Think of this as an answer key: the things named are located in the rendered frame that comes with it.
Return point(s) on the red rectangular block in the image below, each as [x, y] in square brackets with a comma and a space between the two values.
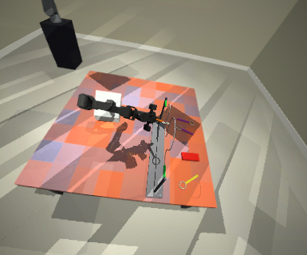
[190, 156]

